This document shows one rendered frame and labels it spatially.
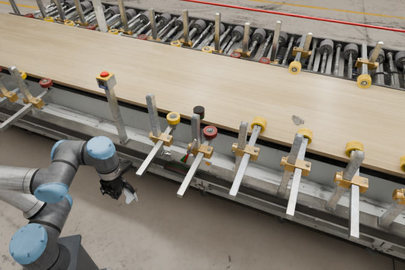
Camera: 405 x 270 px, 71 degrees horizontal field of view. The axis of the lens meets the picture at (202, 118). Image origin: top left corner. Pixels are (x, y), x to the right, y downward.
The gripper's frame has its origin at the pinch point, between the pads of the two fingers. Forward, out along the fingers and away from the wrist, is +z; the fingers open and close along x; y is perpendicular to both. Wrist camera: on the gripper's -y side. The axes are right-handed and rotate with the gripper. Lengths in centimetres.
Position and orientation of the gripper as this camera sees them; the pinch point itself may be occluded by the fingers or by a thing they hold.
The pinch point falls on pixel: (123, 194)
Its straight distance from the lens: 137.1
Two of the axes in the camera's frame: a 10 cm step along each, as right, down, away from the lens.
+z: 0.1, 7.3, 6.9
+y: -3.5, 6.5, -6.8
